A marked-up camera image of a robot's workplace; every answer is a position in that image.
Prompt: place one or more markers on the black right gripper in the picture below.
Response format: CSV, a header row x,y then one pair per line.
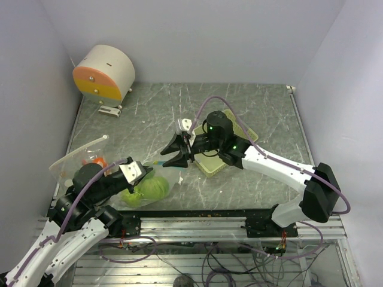
x,y
175,145

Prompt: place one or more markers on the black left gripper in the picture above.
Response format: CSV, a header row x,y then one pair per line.
x,y
130,188

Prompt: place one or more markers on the clear blue-zipper plastic bag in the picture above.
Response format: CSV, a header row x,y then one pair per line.
x,y
172,174

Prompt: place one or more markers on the light green cabbage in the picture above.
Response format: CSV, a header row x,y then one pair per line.
x,y
155,188

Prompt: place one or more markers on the green custard apple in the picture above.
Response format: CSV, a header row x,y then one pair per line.
x,y
131,199

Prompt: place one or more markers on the clear polka dot zip bag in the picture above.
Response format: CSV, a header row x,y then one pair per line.
x,y
65,168

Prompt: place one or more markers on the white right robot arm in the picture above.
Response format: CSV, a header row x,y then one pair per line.
x,y
317,186

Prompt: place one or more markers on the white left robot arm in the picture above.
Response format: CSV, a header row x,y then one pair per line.
x,y
75,223

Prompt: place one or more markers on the round cream drawer cabinet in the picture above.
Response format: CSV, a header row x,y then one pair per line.
x,y
105,75

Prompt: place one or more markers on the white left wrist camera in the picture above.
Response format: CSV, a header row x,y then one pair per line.
x,y
133,171

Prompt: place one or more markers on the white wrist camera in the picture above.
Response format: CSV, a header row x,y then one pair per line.
x,y
183,125
133,171

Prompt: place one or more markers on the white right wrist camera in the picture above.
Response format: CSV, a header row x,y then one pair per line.
x,y
183,125

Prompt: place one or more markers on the small white metal bracket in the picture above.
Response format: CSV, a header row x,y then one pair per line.
x,y
109,111

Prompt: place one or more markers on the aluminium rail base frame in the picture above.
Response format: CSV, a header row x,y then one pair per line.
x,y
219,225

